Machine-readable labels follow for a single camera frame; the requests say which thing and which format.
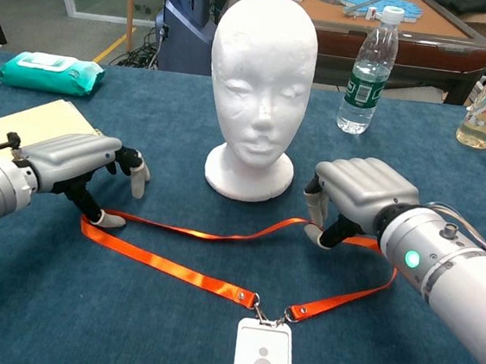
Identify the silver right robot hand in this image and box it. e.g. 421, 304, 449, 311
298, 150, 424, 259

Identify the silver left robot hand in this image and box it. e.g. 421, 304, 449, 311
15, 126, 155, 233

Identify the orange lanyard with metal clips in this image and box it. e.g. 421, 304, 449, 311
71, 194, 403, 335

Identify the white ID badge holder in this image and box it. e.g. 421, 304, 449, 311
233, 316, 301, 364

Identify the white foam mannequin head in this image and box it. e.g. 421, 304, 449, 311
195, 0, 324, 208

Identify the cream paper notebook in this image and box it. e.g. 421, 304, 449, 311
0, 93, 107, 168

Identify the green wet wipes pack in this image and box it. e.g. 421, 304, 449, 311
0, 48, 108, 99

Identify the clear water bottle green label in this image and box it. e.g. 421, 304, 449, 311
335, 1, 406, 139

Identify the dark blue table cloth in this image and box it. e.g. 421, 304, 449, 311
0, 50, 486, 364

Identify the brown mahjong table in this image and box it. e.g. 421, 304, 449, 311
218, 0, 486, 108

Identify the wooden pole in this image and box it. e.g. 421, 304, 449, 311
119, 0, 139, 53

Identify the blue machine base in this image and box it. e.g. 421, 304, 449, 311
150, 0, 222, 77

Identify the black cloth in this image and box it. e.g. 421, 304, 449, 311
424, 0, 486, 20

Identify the black cable bundle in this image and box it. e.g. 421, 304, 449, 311
109, 24, 164, 72

